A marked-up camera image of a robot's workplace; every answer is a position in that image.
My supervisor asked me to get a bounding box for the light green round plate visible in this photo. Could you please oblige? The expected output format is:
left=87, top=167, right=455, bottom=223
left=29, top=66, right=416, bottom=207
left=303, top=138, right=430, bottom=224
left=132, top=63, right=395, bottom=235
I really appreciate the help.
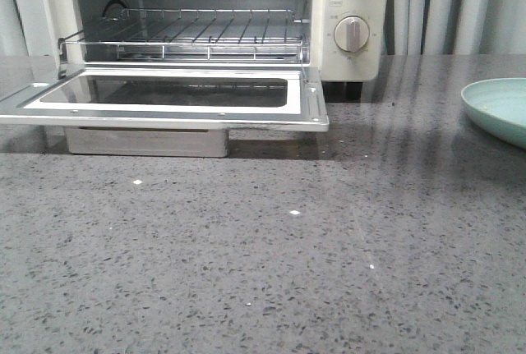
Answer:
left=461, top=78, right=525, bottom=149

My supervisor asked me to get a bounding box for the white curtain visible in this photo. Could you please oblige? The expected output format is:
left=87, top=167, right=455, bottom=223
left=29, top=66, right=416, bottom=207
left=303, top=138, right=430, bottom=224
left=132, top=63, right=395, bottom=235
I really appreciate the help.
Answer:
left=1, top=0, right=525, bottom=56

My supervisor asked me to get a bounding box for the white Toshiba toaster oven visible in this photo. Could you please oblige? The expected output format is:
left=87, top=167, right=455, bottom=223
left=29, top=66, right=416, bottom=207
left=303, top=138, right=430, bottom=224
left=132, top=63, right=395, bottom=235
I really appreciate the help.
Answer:
left=7, top=0, right=391, bottom=103

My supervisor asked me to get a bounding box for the oven glass door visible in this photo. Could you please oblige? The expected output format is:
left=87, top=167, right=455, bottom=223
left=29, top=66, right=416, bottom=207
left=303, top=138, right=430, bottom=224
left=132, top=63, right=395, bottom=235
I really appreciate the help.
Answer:
left=1, top=63, right=330, bottom=131

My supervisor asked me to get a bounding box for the metal oven wire rack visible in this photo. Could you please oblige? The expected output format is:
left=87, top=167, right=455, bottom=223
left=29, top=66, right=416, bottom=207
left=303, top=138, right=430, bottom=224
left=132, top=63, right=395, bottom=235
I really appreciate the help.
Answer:
left=58, top=8, right=310, bottom=78

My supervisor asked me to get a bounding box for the lower oven control knob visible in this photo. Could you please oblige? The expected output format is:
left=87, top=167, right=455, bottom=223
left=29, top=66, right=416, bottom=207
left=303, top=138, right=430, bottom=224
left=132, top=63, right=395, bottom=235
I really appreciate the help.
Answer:
left=334, top=16, right=370, bottom=53

